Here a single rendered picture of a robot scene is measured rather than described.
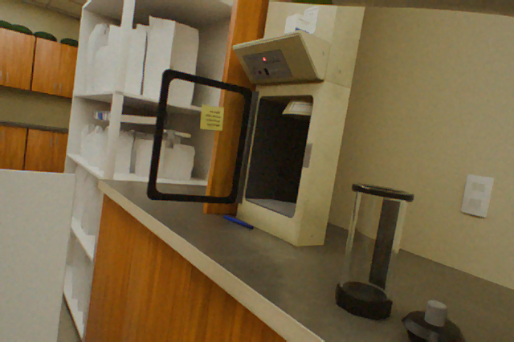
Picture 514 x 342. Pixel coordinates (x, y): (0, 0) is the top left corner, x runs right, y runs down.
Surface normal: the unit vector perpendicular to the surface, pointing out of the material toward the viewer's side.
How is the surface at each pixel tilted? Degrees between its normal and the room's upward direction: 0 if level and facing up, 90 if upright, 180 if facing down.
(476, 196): 90
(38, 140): 90
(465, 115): 90
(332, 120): 90
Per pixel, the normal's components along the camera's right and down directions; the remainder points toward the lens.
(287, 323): -0.79, -0.07
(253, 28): 0.59, 0.15
